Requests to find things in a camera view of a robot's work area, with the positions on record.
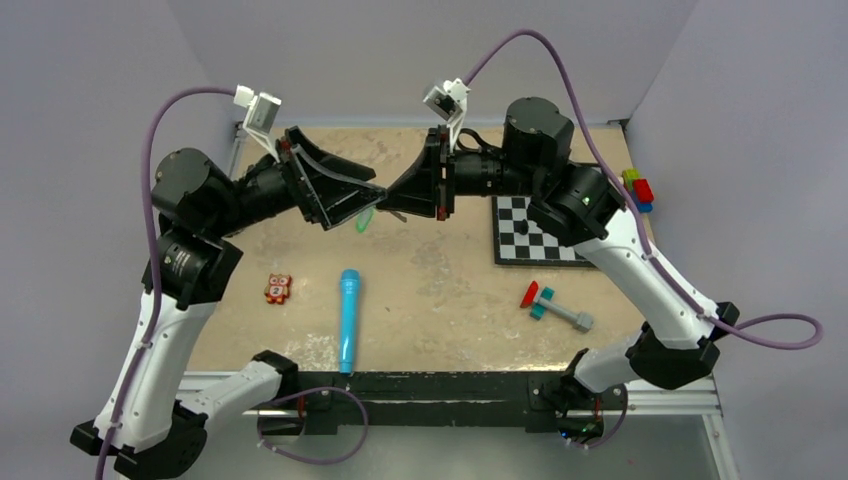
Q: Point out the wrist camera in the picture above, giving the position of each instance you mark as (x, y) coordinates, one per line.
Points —
(448, 99)
(261, 112)

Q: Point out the red owl block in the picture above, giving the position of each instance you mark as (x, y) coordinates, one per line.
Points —
(278, 289)

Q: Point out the colourful toy block train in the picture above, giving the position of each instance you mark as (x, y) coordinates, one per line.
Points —
(639, 190)

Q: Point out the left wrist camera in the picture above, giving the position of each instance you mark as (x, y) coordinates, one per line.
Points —
(261, 112)

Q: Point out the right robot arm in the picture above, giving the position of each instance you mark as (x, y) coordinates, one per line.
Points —
(583, 209)

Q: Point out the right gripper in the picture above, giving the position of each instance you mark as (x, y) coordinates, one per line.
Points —
(422, 189)

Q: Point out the green key tag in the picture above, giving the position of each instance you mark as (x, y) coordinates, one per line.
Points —
(364, 219)

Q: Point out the toy bolt with propeller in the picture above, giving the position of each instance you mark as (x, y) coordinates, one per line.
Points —
(539, 301)

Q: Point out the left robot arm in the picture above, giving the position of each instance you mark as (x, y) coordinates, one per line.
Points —
(148, 430)

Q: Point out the black white chessboard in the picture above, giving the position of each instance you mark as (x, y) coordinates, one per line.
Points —
(536, 249)

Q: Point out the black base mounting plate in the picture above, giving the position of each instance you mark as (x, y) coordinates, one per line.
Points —
(533, 401)

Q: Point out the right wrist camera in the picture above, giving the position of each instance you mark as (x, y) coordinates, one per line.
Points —
(448, 99)

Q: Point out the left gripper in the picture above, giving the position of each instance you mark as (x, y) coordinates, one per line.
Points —
(330, 206)

